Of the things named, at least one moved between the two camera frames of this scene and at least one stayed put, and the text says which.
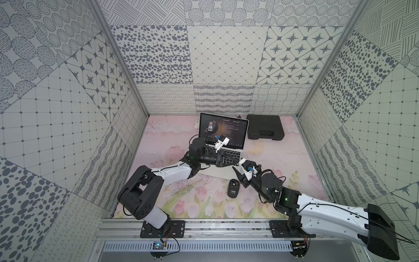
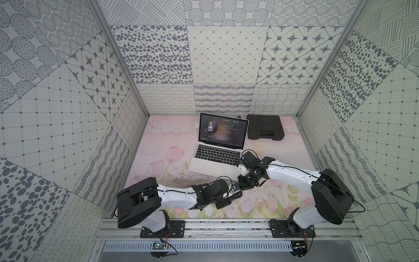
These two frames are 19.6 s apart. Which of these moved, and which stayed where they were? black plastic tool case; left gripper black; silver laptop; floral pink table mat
Moved: left gripper black
Stayed: floral pink table mat; black plastic tool case; silver laptop
